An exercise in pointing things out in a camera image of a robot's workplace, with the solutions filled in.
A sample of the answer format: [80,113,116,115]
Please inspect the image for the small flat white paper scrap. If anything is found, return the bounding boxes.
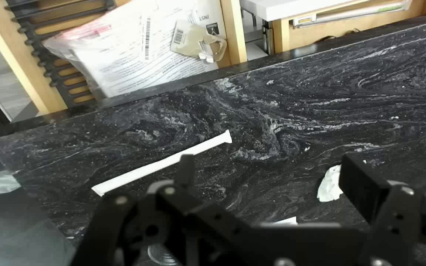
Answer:
[271,216,298,225]

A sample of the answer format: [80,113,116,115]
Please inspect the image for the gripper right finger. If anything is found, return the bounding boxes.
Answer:
[338,153,426,266]

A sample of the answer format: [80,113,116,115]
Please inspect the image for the open wooden drawer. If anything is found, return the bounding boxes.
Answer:
[0,0,249,116]
[240,0,426,56]

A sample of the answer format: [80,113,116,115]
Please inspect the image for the small bag with barcode tag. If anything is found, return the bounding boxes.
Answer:
[170,20,228,64]

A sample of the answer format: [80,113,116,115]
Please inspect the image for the white paper-wrapped straw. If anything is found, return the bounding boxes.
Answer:
[91,130,233,197]

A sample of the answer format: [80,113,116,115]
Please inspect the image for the grey plastic sheet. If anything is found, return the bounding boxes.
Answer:
[0,187,77,266]

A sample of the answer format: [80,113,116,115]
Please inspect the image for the black metal grate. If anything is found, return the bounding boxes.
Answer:
[4,0,118,108]

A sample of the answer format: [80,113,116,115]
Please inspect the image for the crumpled white paper scrap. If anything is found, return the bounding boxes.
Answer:
[317,164,344,203]

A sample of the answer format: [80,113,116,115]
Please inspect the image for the clear bag of printed papers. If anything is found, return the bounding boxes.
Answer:
[42,0,229,99]

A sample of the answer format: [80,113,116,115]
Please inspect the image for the clear plastic lid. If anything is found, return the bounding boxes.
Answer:
[147,243,179,266]

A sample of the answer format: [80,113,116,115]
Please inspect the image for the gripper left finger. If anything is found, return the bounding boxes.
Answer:
[71,154,258,266]

